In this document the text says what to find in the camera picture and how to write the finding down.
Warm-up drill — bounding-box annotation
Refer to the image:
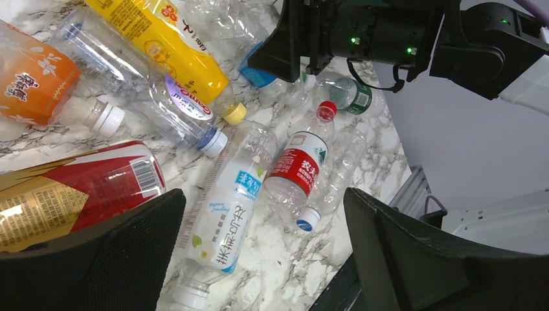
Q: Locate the orange drink bottle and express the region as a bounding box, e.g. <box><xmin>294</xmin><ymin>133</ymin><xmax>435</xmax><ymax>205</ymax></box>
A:
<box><xmin>1</xmin><ymin>21</ymin><xmax>125</xmax><ymax>138</ymax></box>

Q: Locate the clear crushed bottle white cap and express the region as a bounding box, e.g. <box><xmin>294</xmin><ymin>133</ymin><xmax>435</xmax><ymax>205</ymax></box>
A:
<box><xmin>296</xmin><ymin>126</ymin><xmax>367</xmax><ymax>232</ymax></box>

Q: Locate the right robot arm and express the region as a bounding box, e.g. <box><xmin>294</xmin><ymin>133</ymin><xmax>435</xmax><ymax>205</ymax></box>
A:
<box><xmin>248</xmin><ymin>1</ymin><xmax>548</xmax><ymax>113</ymax></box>

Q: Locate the red gold drink can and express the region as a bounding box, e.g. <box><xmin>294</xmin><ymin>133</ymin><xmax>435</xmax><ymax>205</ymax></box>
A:
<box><xmin>1</xmin><ymin>141</ymin><xmax>166</xmax><ymax>253</ymax></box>

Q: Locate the clear purple label bottle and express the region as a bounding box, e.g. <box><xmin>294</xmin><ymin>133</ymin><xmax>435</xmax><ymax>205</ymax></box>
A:
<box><xmin>48</xmin><ymin>7</ymin><xmax>228</xmax><ymax>157</ymax></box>

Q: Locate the clear green label bottle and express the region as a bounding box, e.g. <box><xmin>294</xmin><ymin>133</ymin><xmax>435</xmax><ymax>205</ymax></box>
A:
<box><xmin>300</xmin><ymin>71</ymin><xmax>387</xmax><ymax>117</ymax></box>

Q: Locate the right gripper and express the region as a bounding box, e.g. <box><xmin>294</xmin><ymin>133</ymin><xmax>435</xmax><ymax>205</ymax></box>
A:
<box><xmin>248</xmin><ymin>1</ymin><xmax>444</xmax><ymax>82</ymax></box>

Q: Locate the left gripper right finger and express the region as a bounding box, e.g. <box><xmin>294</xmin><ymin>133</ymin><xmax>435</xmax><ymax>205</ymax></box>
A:
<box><xmin>342</xmin><ymin>187</ymin><xmax>549</xmax><ymax>311</ymax></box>

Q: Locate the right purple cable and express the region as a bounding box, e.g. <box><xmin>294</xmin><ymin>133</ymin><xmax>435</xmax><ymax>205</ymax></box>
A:
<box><xmin>512</xmin><ymin>0</ymin><xmax>549</xmax><ymax>27</ymax></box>

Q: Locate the red label bottle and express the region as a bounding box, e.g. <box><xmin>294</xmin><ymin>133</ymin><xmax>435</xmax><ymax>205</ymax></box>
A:
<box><xmin>263</xmin><ymin>100</ymin><xmax>338</xmax><ymax>213</ymax></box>

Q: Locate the white blue label bottle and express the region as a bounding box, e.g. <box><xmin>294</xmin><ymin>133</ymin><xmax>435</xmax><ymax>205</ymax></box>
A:
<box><xmin>172</xmin><ymin>121</ymin><xmax>278</xmax><ymax>310</ymax></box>

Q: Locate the yellow drink bottle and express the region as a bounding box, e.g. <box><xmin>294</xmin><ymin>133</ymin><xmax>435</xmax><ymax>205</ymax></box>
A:
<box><xmin>86</xmin><ymin>0</ymin><xmax>247</xmax><ymax>125</ymax></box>

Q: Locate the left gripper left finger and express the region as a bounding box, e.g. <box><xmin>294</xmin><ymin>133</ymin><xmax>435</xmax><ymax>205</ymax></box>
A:
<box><xmin>1</xmin><ymin>189</ymin><xmax>186</xmax><ymax>310</ymax></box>

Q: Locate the blue label crushed bottle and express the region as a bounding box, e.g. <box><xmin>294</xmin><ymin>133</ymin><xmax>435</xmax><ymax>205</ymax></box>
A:
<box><xmin>238</xmin><ymin>41</ymin><xmax>276</xmax><ymax>88</ymax></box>

